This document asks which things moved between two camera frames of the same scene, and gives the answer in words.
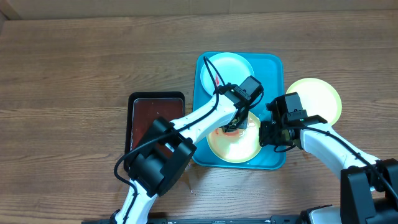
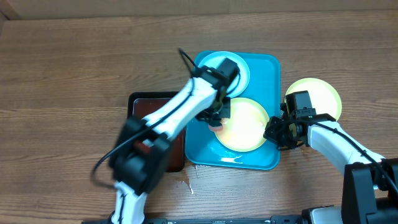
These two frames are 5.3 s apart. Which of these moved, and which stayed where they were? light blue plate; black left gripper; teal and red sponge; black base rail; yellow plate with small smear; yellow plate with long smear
Moved: yellow plate with small smear; teal and red sponge; black left gripper
Stayed: black base rail; yellow plate with long smear; light blue plate
